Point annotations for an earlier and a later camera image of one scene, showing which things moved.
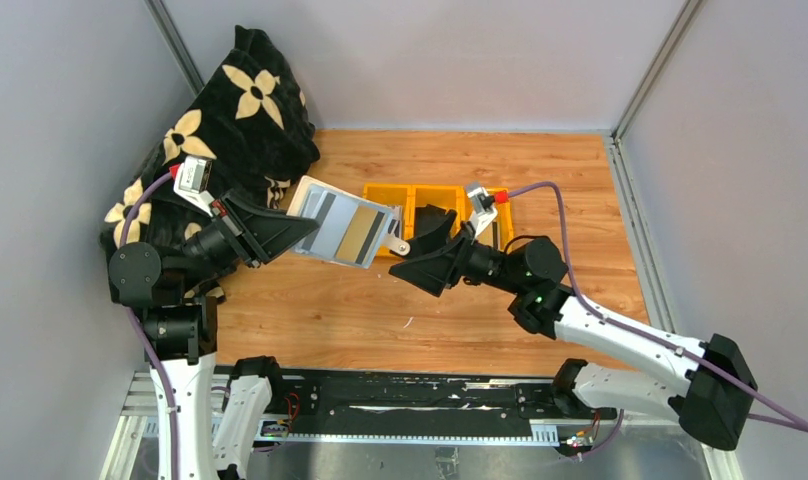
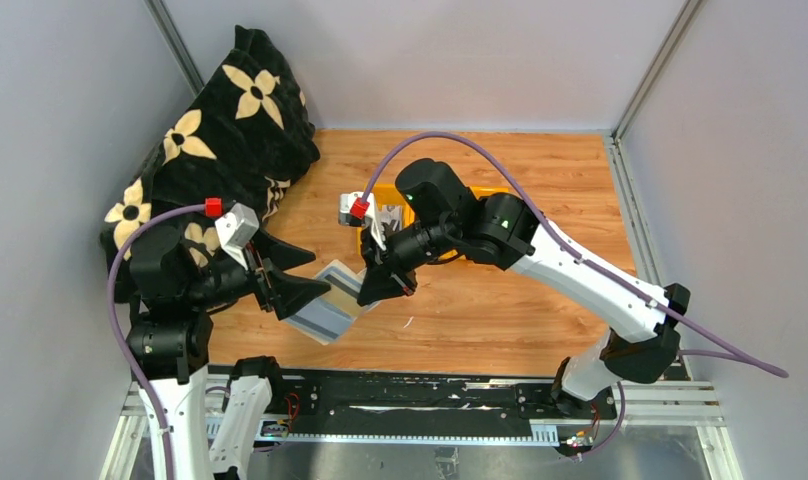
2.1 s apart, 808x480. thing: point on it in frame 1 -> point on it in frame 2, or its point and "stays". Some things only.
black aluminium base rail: (496, 407) stays
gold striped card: (360, 239) -> (344, 294)
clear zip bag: (351, 225) -> (337, 309)
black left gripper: (237, 230) -> (264, 279)
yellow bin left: (399, 195) stays
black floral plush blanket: (250, 119) stays
